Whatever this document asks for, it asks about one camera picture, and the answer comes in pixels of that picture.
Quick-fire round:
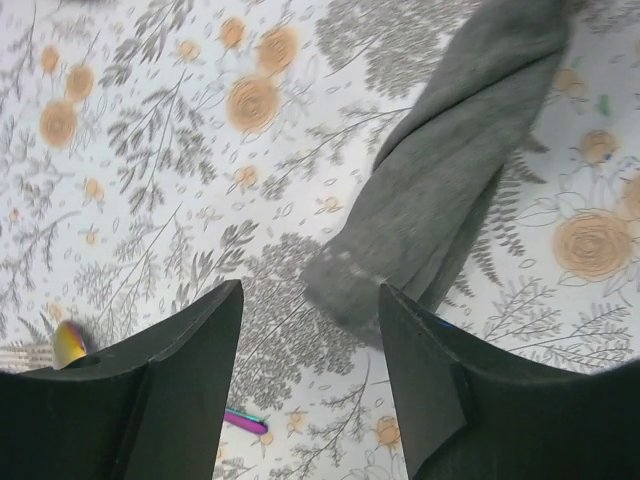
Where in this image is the floral tablecloth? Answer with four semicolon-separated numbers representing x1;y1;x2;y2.
0;0;640;480

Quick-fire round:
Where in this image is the grey cloth napkin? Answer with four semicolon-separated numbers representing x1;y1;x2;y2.
302;0;569;347

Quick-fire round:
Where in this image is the gold spoon purple handle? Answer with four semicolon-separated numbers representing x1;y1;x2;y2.
52;320;268;436

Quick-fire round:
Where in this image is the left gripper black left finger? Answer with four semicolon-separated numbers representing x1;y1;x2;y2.
1;280;244;479

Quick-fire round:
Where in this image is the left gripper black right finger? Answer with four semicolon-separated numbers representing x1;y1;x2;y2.
379;285;639;479

